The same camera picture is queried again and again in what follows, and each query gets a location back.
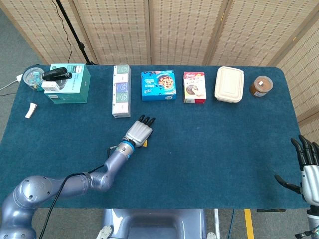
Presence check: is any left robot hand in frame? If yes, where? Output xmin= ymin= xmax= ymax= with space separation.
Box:
xmin=123 ymin=114 xmax=157 ymax=148

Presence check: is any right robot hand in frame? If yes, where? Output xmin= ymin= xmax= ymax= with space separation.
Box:
xmin=274 ymin=134 xmax=319 ymax=209

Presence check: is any blue cookie box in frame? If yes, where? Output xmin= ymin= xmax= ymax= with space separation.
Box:
xmin=141 ymin=70 xmax=177 ymax=102

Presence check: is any red white dessert box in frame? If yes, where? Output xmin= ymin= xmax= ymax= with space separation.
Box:
xmin=183 ymin=71 xmax=207 ymax=104

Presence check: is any teal Philips product box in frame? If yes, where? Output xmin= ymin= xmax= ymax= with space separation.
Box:
xmin=44 ymin=63 xmax=92 ymax=104

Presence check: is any white plastic block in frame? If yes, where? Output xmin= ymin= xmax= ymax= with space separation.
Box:
xmin=40 ymin=80 xmax=61 ymax=93

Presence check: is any long white tissue pack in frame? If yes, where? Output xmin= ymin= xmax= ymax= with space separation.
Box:
xmin=111 ymin=64 xmax=132 ymax=119

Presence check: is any blue table cloth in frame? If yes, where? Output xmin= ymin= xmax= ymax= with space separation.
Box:
xmin=0 ymin=64 xmax=310 ymax=210

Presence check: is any grey robot torso base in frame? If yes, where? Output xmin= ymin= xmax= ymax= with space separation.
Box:
xmin=95 ymin=208 xmax=218 ymax=239

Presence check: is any black stapler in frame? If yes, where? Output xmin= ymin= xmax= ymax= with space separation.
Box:
xmin=42 ymin=67 xmax=73 ymax=81

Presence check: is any beige lidded food container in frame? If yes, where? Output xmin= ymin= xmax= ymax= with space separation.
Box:
xmin=214 ymin=66 xmax=245 ymax=103

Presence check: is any clear jar of rubber bands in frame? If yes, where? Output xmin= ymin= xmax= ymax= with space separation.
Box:
xmin=249 ymin=75 xmax=274 ymax=98

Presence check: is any bamboo folding screen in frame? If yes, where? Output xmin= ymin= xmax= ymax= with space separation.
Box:
xmin=0 ymin=0 xmax=319 ymax=148

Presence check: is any white curved paper strip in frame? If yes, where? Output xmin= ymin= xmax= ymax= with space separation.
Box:
xmin=24 ymin=102 xmax=38 ymax=119

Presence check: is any black tripod stand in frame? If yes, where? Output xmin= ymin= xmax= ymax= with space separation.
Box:
xmin=55 ymin=0 xmax=97 ymax=65

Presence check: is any clear round clip container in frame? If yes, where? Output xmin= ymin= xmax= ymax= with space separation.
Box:
xmin=22 ymin=66 xmax=44 ymax=92

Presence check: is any thin black hanging cable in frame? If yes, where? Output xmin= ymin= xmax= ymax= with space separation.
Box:
xmin=50 ymin=0 xmax=73 ymax=63

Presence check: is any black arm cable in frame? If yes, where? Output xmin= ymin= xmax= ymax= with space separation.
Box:
xmin=37 ymin=146 xmax=121 ymax=239

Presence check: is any white power plug cable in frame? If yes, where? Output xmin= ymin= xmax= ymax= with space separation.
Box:
xmin=0 ymin=73 xmax=24 ymax=92

